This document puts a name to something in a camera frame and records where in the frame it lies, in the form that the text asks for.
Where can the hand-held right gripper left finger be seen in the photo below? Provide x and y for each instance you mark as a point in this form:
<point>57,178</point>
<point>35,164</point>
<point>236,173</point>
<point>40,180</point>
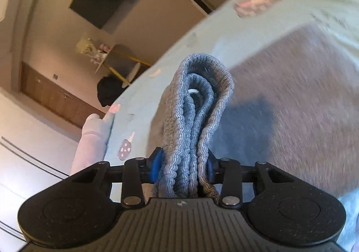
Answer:
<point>155,165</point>

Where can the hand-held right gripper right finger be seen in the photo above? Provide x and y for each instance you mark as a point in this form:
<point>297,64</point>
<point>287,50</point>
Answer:
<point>213,167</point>

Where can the grey pants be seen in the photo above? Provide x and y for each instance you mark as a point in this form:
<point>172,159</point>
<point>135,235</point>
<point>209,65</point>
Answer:
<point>280,95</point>

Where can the white pillow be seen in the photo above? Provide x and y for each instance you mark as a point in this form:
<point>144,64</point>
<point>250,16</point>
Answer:
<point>89,142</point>

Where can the black backpack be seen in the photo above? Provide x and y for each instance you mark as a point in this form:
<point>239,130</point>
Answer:
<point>110,90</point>

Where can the side table with yellow legs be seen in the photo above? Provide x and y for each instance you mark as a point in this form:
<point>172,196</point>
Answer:
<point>123,58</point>

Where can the brown wooden wardrobe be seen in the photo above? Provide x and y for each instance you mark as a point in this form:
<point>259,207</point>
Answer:
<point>56,97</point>

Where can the wrapped flower bouquet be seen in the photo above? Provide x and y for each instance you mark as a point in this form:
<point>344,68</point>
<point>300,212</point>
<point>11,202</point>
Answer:
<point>85,44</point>

